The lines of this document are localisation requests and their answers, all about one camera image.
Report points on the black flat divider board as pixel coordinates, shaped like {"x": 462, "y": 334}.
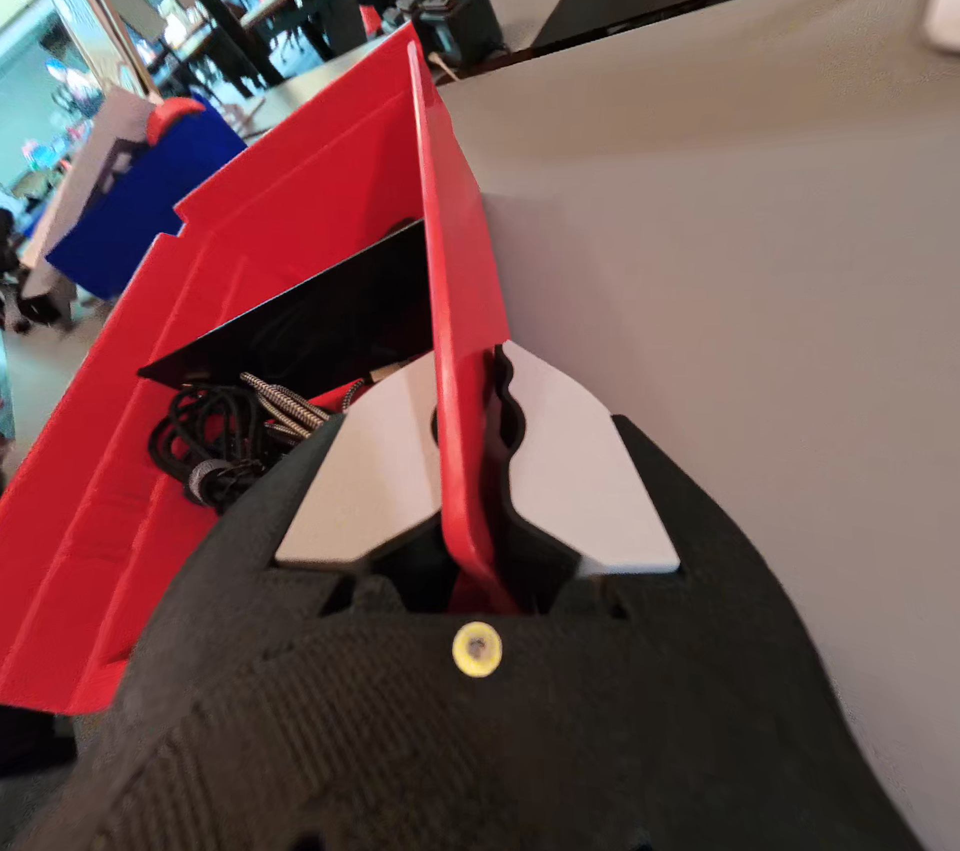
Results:
{"x": 322, "y": 318}

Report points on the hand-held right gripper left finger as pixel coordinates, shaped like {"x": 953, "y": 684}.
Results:
{"x": 360, "y": 483}

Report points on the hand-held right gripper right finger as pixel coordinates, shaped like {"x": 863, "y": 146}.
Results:
{"x": 581, "y": 476}

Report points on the black electronic device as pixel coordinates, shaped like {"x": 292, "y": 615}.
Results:
{"x": 457, "y": 18}

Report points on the red plastic bin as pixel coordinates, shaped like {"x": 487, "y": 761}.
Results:
{"x": 315, "y": 213}

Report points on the grey desk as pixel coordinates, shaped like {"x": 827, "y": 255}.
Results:
{"x": 712, "y": 266}

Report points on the blue plastic bin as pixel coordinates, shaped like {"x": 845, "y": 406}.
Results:
{"x": 142, "y": 206}

